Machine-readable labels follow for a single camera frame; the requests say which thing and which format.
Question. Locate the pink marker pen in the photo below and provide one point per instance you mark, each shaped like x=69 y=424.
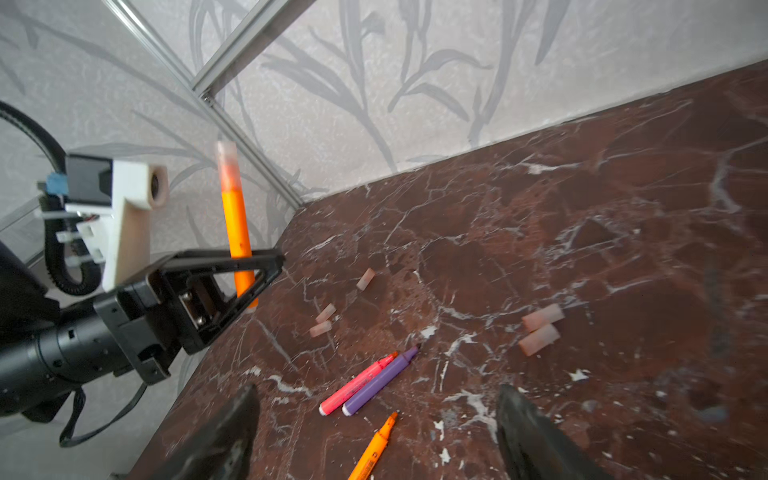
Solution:
x=338 y=398

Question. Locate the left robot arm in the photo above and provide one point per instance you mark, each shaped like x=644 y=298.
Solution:
x=48 y=351

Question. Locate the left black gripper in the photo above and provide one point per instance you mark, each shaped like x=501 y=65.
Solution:
x=202 y=292

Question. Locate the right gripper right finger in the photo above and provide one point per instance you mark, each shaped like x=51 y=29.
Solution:
x=531 y=445

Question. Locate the purple marker pen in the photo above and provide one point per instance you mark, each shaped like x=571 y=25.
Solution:
x=374 y=386

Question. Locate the pen cap pair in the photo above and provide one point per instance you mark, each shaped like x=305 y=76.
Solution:
x=320 y=328
x=326 y=314

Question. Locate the orange marker pen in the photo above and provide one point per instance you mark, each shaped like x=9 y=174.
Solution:
x=238 y=235
x=374 y=450

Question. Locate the pen cap left pair upper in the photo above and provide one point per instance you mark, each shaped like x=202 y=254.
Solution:
x=326 y=314

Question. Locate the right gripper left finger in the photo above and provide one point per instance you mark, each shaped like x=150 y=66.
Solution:
x=220 y=449

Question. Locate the pen cap left pair lower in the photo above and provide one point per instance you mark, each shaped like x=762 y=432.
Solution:
x=320 y=328

